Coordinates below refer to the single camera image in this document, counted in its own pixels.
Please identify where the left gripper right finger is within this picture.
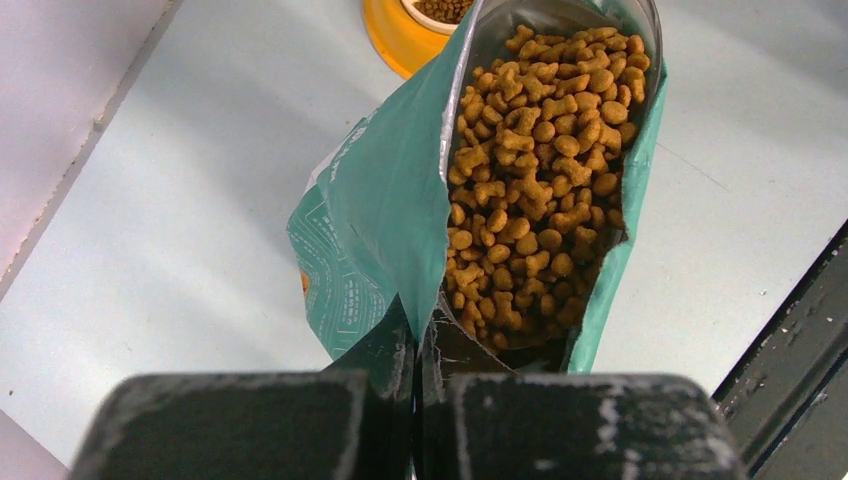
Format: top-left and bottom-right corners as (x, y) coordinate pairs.
(420, 311), (746, 479)

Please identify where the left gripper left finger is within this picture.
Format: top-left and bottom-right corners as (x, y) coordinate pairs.
(70, 299), (414, 479)

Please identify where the green pet food bag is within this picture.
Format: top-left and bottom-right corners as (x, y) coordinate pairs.
(287, 1), (667, 373)

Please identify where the yellow double bowl stand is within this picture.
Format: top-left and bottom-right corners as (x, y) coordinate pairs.
(362, 0), (450, 79)

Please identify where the cream ceramic bowl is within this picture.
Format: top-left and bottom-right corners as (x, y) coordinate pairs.
(401, 0), (474, 35)

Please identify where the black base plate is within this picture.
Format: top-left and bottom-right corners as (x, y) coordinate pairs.
(713, 227), (847, 479)

